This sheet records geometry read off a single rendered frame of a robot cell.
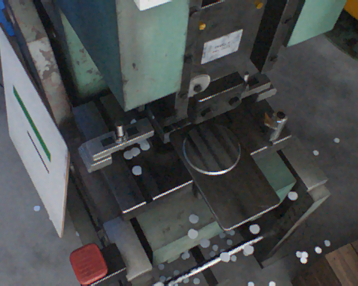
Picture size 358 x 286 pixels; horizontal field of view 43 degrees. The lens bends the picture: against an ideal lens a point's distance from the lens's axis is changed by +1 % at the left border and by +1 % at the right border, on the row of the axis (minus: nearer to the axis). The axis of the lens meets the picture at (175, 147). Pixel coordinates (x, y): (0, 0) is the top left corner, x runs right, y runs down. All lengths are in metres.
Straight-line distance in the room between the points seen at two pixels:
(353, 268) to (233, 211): 0.60
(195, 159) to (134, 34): 0.45
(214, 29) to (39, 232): 1.22
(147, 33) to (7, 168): 1.39
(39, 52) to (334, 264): 0.99
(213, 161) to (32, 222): 0.98
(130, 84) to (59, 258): 1.16
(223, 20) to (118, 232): 0.55
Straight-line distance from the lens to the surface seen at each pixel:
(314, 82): 2.18
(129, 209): 0.99
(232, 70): 0.84
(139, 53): 0.59
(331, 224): 1.86
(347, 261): 1.45
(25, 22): 1.10
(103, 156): 1.01
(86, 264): 0.91
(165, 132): 0.99
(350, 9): 1.01
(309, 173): 1.17
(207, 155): 0.96
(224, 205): 0.93
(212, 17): 0.70
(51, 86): 1.16
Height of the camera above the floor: 1.63
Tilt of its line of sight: 61 degrees down
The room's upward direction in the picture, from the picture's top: 7 degrees clockwise
